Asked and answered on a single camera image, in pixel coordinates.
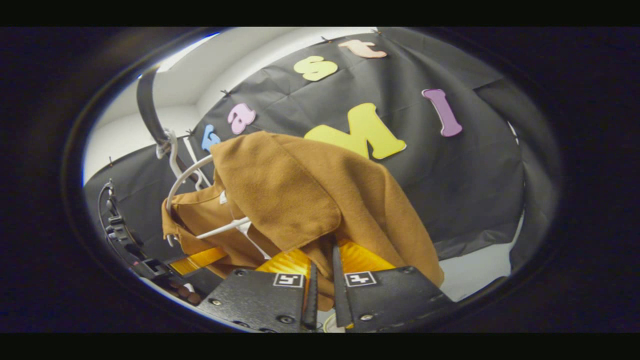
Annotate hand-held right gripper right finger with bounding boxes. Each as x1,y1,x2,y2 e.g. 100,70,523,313
332,240,457,333

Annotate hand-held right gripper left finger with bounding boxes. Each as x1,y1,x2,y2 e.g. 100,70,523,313
196,248,319,333

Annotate round cream laundry hamper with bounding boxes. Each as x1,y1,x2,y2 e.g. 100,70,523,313
322,312,347,333

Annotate brown shirt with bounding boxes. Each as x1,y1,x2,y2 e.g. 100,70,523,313
161,131,445,312

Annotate white plastic hanger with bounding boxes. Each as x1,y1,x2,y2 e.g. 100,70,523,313
156,128,253,248
182,136,213,191

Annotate black clothes rack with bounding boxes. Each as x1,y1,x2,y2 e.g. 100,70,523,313
136,67,202,187

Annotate black backdrop cloth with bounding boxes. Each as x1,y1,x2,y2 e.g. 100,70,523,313
84,27,562,282

